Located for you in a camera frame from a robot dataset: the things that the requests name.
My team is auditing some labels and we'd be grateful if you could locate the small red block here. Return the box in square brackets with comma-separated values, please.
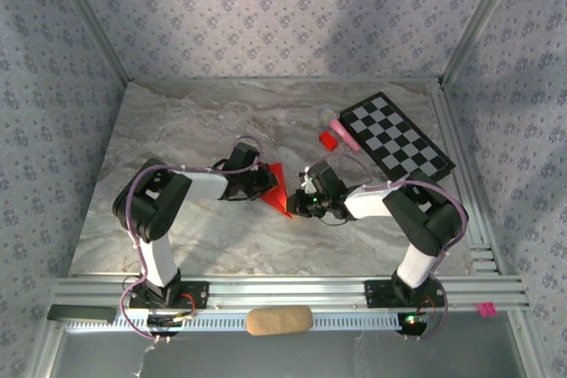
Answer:
[318, 130, 340, 151]

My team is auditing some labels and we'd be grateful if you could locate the pink toy microphone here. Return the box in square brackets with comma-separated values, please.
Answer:
[320, 109, 361, 153]

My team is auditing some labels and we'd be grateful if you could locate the black grey chessboard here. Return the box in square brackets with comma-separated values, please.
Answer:
[338, 91, 457, 185]

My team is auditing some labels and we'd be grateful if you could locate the tan oval pad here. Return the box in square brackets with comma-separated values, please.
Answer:
[245, 305, 314, 337]

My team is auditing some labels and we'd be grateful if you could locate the black flat bar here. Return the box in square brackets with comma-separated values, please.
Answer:
[47, 305, 115, 325]

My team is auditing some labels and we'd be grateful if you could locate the long aluminium mounting rail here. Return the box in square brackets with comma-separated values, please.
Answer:
[49, 274, 531, 312]

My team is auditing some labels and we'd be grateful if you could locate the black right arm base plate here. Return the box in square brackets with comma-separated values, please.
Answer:
[363, 279, 447, 310]

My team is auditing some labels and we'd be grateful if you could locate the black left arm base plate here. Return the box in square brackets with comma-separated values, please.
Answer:
[128, 280, 210, 311]

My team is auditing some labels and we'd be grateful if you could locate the aluminium side rail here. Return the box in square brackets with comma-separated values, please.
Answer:
[427, 89, 504, 275]

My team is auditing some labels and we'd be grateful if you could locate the slotted grey cable duct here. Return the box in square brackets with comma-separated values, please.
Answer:
[66, 309, 439, 333]

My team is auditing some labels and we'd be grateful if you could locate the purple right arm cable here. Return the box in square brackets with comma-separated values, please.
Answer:
[305, 151, 470, 343]

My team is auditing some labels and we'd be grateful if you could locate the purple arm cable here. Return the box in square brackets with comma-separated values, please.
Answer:
[305, 151, 470, 343]
[119, 136, 267, 344]

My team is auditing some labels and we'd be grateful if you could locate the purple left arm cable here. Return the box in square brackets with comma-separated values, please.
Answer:
[119, 136, 267, 344]

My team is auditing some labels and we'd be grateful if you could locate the aluminium frame post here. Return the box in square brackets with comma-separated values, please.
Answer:
[43, 0, 134, 85]
[440, 0, 529, 85]
[24, 320, 67, 378]
[507, 310, 557, 378]

